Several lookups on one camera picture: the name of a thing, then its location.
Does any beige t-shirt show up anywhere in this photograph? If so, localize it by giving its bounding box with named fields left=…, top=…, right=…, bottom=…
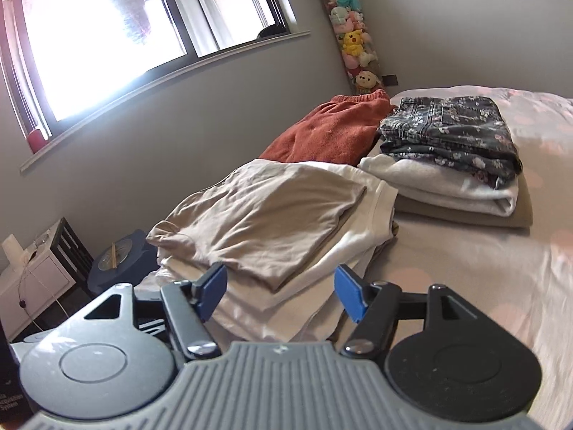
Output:
left=146, top=160, right=366, bottom=291

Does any white folded sweater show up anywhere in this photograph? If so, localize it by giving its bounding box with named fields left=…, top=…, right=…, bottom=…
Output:
left=358, top=145, right=519, bottom=216

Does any white bedside cabinet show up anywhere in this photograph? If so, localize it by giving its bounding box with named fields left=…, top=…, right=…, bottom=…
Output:
left=1, top=218, right=94, bottom=340

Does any pink dotted grey bedspread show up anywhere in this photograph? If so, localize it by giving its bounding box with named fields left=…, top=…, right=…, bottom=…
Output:
left=330, top=84, right=573, bottom=430

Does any tan folded garment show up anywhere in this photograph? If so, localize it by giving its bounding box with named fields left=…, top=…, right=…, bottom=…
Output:
left=395, top=175, right=534, bottom=229

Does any rust orange folded garment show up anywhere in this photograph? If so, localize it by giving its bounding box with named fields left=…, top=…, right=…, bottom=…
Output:
left=260, top=89, right=394, bottom=166

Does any floral dark folded garment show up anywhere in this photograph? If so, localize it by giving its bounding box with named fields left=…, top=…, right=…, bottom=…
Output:
left=379, top=96, right=523, bottom=189

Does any red cup on sill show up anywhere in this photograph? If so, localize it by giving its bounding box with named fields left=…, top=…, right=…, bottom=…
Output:
left=26, top=128, right=48, bottom=153

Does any window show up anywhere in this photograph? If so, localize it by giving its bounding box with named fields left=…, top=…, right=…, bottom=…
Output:
left=1, top=0, right=297, bottom=155

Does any plush toy column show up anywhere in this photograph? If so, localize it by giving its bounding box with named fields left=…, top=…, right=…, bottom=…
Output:
left=321, top=0, right=384, bottom=94

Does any black wall socket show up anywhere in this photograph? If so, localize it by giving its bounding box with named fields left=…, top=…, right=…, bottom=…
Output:
left=382, top=75, right=399, bottom=86

